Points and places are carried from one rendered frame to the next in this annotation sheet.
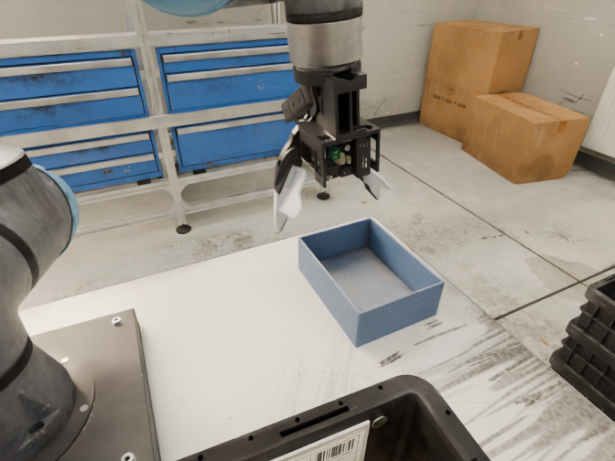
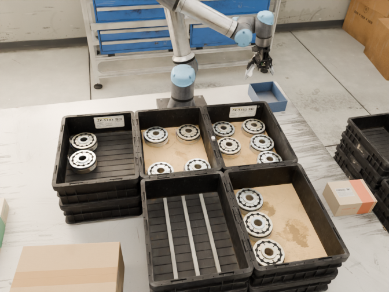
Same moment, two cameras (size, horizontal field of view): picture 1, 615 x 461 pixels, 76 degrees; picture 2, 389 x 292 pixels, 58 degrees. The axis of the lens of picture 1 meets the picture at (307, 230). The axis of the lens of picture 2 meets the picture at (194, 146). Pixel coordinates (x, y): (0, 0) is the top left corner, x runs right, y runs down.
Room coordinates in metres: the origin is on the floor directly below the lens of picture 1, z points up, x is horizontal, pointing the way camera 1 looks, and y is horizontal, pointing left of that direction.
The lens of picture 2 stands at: (-1.21, 0.00, 1.86)
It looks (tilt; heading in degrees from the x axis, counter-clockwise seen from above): 43 degrees down; 10
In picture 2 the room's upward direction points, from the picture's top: 3 degrees clockwise
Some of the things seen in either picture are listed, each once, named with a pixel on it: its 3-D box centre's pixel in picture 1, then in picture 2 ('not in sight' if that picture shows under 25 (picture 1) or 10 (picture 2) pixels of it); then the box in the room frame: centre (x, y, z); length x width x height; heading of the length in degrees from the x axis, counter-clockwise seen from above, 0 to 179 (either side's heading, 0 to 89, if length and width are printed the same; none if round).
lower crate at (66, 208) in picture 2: not in sight; (103, 174); (-0.30, 0.54, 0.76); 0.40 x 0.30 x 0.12; 22
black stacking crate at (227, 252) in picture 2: not in sight; (190, 231); (-0.56, 0.11, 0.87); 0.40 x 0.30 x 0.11; 22
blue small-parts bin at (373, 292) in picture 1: (363, 273); (267, 97); (0.49, -0.09, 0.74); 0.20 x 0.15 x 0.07; 26
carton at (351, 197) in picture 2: not in sight; (348, 197); (-0.15, -0.47, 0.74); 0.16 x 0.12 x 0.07; 111
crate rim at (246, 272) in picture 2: not in sight; (191, 222); (-0.56, 0.11, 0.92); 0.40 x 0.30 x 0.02; 22
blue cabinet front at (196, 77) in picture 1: (246, 105); (230, 15); (1.88, 0.29, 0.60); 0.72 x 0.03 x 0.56; 116
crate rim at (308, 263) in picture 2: not in sight; (280, 211); (-0.44, -0.17, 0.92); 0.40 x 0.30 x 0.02; 22
